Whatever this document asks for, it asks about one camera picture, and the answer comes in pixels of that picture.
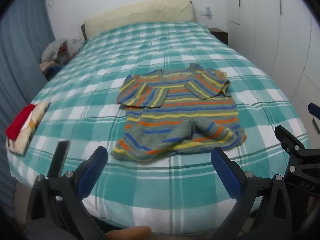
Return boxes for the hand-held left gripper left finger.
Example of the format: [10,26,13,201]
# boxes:
[25,146,109,240]

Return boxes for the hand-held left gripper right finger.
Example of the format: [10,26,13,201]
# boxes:
[210,147,293,240]

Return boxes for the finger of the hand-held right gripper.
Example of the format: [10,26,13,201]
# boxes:
[274,125,320,158]
[308,102,320,130]

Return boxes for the striped knit sweater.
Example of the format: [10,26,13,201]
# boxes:
[111,64,247,165]

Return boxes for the folded red and cream clothes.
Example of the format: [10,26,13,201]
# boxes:
[5,102,50,155]

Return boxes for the pile of mixed clothes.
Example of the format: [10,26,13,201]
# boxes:
[39,38,84,80]

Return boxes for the person's left hand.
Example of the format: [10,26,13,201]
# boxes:
[104,226,152,240]

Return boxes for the white wardrobe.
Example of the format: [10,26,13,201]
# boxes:
[224,0,320,108]

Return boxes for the green plaid bed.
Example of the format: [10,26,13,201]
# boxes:
[6,21,312,235]

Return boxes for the dark nightstand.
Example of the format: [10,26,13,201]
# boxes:
[208,27,229,45]

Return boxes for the blue curtain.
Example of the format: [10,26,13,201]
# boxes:
[0,0,56,205]

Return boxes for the cream headboard cushion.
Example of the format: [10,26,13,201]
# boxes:
[81,0,195,40]

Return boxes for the small wall shelf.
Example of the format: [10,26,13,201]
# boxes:
[199,6,215,19]

